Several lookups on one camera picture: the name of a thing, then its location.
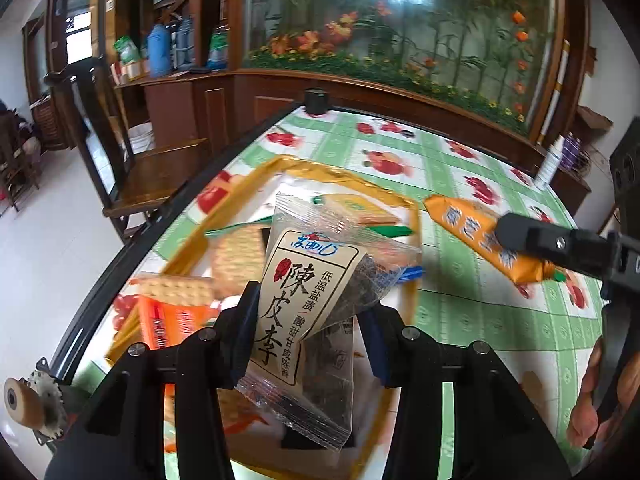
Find dark wooden chair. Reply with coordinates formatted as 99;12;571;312
45;57;211;241

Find wooden side cabinet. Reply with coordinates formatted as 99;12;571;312
115;67;306;151

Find white tray with yellow rim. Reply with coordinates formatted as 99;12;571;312
102;155;421;480

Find clear dried plum packet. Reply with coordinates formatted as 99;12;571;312
235;192;423;453

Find long orange snack packet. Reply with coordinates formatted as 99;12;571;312
424;195;563;286

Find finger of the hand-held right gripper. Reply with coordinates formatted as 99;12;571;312
492;212;621;281

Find small green-label cracker packet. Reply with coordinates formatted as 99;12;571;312
312;194;416;238

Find white spray bottle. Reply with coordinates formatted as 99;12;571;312
535;135;566;191

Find brown cardboard box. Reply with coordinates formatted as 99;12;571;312
575;105;613;131

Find tan roller with gear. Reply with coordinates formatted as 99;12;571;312
2;367;66;443

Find floral glass screen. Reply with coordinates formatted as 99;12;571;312
245;0;563;136

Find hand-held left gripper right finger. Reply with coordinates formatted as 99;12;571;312
357;305;573;480

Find green snack bag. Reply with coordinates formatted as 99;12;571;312
114;35;141;66

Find wicker drawer cabinet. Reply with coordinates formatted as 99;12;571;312
30;94;71;151

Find black round table object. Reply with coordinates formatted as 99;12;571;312
304;88;330;115

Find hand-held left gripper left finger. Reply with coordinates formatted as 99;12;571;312
44;280;261;480

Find green-label water bottle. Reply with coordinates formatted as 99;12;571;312
207;25;231;68

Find clear water bottles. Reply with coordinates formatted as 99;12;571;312
172;17;196;71

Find green-wrapped sandwich cracker packet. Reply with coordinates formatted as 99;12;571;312
204;220;276;293

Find person's right hand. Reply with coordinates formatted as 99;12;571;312
567;337;640;448

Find blue plastic jug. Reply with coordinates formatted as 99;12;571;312
146;24;171;77

